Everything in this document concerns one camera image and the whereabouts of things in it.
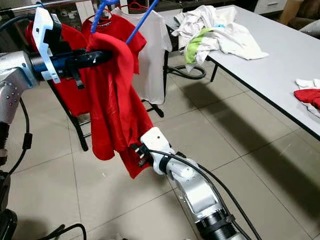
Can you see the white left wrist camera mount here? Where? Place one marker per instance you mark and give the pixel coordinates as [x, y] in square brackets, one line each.
[42, 30]

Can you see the white crumpled garment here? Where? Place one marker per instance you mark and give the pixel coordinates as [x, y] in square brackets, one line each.
[240, 45]

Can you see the red FILA T-shirt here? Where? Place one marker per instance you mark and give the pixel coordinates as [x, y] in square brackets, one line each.
[137, 52]

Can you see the red polo shirt white trim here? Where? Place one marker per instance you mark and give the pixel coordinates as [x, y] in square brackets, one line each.
[67, 100]

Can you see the white T-shirt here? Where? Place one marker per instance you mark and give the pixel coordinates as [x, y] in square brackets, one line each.
[155, 65]

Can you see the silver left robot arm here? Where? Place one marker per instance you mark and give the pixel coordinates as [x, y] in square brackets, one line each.
[12, 95]

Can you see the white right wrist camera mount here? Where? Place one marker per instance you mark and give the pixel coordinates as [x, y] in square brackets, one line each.
[155, 140]

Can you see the purple plastic hanger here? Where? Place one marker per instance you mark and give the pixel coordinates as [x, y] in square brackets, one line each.
[142, 22]

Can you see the thin white cloth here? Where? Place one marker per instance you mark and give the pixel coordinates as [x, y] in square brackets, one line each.
[309, 83]

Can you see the red collared shirt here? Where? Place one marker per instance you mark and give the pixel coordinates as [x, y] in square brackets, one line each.
[115, 115]

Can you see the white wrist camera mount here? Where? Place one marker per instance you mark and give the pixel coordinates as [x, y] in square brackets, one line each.
[42, 30]
[155, 140]

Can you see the white table black legs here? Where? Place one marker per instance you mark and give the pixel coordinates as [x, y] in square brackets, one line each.
[280, 55]

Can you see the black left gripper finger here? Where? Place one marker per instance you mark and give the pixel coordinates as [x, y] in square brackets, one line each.
[97, 57]

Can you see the black clothes rack silver bar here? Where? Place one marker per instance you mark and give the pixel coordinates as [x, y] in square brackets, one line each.
[20, 8]

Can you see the green white garment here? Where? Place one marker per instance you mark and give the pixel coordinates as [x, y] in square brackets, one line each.
[195, 47]

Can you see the white drawer cabinet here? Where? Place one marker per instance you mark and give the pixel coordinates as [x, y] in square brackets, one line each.
[270, 6]

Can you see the red cloth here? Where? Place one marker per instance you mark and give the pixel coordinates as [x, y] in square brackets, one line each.
[310, 97]

